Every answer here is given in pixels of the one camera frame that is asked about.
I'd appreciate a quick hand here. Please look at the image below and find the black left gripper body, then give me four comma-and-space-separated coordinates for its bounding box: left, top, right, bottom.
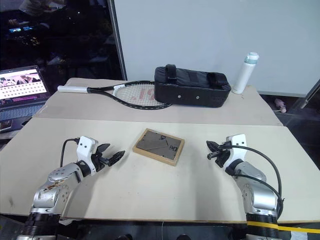
90, 151, 111, 173

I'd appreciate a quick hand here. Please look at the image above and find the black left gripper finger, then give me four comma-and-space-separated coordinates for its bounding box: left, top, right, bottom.
95, 143, 111, 154
107, 150, 126, 167

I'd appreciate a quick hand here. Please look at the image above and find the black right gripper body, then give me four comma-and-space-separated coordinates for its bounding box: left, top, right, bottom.
215, 141, 232, 169

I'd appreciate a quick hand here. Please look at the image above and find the open laptop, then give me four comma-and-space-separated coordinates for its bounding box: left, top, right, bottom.
0, 65, 52, 134

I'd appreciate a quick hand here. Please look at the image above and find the black tennis racket white grip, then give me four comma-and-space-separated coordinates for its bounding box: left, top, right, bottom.
57, 80, 174, 111

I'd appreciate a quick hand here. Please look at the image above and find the black padded bag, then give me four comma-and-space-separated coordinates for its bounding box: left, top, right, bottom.
153, 63, 232, 109

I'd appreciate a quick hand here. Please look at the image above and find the pink small object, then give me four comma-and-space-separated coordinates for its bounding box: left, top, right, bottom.
274, 98, 288, 113

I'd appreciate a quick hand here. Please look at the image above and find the white water bottle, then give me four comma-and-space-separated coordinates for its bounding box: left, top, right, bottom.
231, 51, 260, 95

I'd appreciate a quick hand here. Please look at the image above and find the yellow tape strip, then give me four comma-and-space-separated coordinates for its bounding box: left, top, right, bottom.
246, 220, 320, 235

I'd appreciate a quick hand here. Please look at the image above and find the grey metal bar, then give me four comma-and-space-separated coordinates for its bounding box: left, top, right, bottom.
300, 79, 320, 110

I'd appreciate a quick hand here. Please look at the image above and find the white board panel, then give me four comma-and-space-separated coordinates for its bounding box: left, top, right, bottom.
113, 0, 320, 99

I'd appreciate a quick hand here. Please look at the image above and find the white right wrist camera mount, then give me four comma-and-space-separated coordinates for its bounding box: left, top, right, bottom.
223, 133, 249, 171

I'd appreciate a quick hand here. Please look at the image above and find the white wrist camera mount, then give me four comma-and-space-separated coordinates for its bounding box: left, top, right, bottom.
75, 136, 99, 173
223, 133, 249, 171

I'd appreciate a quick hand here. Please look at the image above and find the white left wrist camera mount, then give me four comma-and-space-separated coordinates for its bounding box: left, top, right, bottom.
75, 136, 99, 173

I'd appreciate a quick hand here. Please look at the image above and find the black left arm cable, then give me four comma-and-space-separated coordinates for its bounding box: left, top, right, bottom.
59, 137, 81, 167

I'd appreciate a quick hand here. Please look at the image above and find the wooden picture frame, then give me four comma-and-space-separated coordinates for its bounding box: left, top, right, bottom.
131, 127, 186, 167

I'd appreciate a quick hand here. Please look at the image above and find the grey metal board post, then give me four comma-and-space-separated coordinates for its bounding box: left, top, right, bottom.
108, 0, 128, 81

